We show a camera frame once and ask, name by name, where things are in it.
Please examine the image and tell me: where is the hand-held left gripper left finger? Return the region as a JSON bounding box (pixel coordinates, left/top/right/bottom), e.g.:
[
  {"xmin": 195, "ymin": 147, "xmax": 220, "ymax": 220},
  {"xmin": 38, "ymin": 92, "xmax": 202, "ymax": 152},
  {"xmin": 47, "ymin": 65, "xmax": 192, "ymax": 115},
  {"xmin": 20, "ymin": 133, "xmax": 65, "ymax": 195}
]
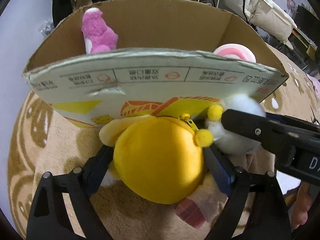
[{"xmin": 26, "ymin": 144, "xmax": 116, "ymax": 240}]

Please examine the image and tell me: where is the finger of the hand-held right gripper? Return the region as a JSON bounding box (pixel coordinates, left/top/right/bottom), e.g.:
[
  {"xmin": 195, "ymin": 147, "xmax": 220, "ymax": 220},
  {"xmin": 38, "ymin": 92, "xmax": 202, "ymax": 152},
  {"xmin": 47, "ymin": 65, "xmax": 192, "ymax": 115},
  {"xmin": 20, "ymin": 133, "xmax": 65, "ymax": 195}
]
[
  {"xmin": 221, "ymin": 108, "xmax": 297, "ymax": 157},
  {"xmin": 265, "ymin": 112, "xmax": 320, "ymax": 137}
]

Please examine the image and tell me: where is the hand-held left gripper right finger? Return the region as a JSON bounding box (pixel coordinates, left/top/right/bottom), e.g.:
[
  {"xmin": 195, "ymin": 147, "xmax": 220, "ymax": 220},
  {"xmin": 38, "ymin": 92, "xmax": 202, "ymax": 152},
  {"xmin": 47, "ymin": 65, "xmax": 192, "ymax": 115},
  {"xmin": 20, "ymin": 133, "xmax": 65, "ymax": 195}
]
[{"xmin": 204, "ymin": 146, "xmax": 292, "ymax": 240}]

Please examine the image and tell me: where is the white fluffy plush ball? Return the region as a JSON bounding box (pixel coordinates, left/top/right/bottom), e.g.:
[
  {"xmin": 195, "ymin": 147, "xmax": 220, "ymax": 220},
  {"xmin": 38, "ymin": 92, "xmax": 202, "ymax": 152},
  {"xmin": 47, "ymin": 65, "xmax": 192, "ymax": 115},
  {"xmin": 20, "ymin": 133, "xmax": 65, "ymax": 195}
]
[{"xmin": 207, "ymin": 93, "xmax": 267, "ymax": 156}]

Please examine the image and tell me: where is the yellow plush pouch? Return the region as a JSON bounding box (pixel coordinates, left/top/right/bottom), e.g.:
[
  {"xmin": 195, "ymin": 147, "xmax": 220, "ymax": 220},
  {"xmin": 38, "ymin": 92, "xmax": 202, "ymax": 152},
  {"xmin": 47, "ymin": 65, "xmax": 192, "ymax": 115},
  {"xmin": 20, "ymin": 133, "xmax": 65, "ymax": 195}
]
[{"xmin": 99, "ymin": 104, "xmax": 225, "ymax": 204}]

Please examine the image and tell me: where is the pink white plush cushion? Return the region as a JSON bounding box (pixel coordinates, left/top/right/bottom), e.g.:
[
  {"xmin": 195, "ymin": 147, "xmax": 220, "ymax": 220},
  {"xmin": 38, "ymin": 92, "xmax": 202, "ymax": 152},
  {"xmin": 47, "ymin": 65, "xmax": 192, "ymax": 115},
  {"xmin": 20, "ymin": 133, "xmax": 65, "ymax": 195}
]
[{"xmin": 212, "ymin": 43, "xmax": 257, "ymax": 64}]

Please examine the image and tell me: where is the printed cardboard box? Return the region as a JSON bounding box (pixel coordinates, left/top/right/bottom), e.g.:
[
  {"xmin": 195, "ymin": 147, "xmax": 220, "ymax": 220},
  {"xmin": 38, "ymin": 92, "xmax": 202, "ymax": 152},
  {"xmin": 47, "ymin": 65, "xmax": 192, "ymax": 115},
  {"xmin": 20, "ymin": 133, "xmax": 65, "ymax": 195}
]
[{"xmin": 22, "ymin": 0, "xmax": 289, "ymax": 128}]

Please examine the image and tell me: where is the person's right hand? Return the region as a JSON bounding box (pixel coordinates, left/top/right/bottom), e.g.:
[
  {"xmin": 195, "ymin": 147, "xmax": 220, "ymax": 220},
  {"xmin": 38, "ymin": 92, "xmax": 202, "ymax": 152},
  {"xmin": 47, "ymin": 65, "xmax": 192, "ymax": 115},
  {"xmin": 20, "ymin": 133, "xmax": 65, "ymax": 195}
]
[{"xmin": 292, "ymin": 182, "xmax": 312, "ymax": 229}]

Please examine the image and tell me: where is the pale pink plush toy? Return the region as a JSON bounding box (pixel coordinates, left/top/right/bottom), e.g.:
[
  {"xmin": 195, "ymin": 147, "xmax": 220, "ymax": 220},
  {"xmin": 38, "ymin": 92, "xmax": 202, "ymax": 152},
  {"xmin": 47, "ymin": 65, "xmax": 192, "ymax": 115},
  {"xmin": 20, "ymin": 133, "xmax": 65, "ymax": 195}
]
[{"xmin": 172, "ymin": 175, "xmax": 235, "ymax": 230}]

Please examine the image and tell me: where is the black monitor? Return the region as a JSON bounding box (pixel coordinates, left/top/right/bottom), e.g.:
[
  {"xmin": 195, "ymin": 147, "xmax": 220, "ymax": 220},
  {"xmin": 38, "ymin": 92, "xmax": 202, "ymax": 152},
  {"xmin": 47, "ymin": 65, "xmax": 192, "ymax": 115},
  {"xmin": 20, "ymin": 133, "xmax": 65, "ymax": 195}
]
[{"xmin": 295, "ymin": 4, "xmax": 320, "ymax": 42}]

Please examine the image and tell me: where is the cream recliner chair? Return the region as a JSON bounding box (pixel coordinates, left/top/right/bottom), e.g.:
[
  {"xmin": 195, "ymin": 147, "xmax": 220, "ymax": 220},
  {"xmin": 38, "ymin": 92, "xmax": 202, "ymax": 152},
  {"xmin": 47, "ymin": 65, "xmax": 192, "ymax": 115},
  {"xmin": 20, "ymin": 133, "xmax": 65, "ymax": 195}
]
[{"xmin": 222, "ymin": 0, "xmax": 298, "ymax": 43}]

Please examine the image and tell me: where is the clear plastic bag with items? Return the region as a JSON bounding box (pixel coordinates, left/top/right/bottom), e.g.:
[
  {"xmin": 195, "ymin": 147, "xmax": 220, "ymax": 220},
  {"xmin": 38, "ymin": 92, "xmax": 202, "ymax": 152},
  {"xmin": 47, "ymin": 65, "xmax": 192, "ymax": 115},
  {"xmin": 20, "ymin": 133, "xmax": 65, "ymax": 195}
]
[{"xmin": 38, "ymin": 21, "xmax": 55, "ymax": 37}]

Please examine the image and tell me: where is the black hanging coat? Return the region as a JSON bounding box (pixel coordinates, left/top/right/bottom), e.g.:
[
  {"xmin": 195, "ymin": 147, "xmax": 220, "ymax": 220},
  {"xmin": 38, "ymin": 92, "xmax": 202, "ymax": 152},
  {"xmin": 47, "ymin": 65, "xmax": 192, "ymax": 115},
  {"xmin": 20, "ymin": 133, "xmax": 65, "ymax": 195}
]
[{"xmin": 52, "ymin": 0, "xmax": 73, "ymax": 28}]

